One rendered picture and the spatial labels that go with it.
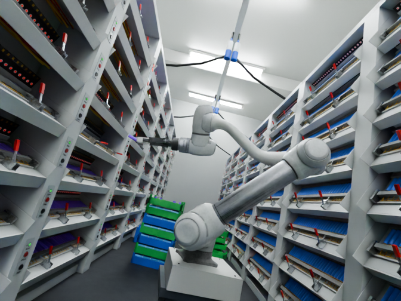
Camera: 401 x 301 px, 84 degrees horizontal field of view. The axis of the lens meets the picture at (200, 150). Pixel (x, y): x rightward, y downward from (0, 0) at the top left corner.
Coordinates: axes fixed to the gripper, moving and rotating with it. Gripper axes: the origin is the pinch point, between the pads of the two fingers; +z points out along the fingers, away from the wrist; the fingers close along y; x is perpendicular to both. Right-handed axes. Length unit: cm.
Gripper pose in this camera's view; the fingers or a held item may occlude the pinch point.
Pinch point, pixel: (143, 140)
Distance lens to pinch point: 131.9
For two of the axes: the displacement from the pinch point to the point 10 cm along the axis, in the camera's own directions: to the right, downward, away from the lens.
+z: -9.9, -1.1, -0.4
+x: -1.0, 9.7, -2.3
